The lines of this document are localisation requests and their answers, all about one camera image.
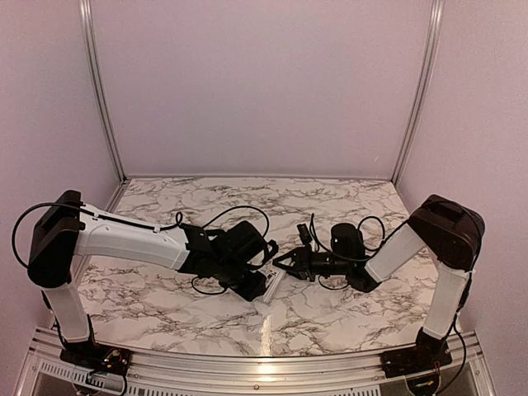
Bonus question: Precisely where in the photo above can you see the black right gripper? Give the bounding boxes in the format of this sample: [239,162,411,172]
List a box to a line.
[274,243,351,281]

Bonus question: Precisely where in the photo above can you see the white remote battery cover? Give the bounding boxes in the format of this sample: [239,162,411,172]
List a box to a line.
[264,267,277,282]

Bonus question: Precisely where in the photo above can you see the white air conditioner remote control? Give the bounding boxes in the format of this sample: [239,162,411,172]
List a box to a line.
[262,266,286,304]

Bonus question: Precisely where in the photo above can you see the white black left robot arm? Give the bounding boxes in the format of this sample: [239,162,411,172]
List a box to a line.
[27,190,278,367]

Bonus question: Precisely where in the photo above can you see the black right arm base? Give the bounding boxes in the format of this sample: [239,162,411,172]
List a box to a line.
[380,328,453,378]

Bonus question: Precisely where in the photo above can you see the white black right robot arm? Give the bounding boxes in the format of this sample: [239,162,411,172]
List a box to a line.
[272,195,486,370]

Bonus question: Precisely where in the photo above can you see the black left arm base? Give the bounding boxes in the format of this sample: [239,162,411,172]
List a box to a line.
[58,328,131,376]

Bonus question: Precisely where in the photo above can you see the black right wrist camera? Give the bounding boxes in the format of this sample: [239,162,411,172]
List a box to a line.
[297,224,313,245]

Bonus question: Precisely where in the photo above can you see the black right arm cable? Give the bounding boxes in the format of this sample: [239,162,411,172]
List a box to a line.
[309,213,397,290]

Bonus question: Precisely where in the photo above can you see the right aluminium frame post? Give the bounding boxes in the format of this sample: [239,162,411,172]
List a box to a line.
[392,0,445,186]

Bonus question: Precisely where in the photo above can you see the aluminium frame post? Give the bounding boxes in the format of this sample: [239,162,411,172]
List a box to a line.
[392,0,445,186]
[78,0,127,183]

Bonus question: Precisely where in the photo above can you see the left aluminium frame post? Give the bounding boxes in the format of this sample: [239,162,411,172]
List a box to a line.
[78,0,127,183]

